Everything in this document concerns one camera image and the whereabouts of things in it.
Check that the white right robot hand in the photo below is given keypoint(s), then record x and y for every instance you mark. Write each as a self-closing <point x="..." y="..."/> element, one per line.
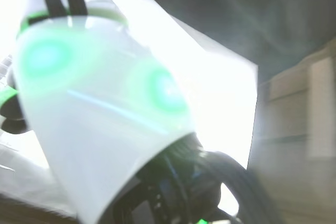
<point x="99" y="119"/>

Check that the beige cabinet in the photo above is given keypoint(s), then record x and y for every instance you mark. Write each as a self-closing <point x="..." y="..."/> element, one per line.
<point x="296" y="108"/>

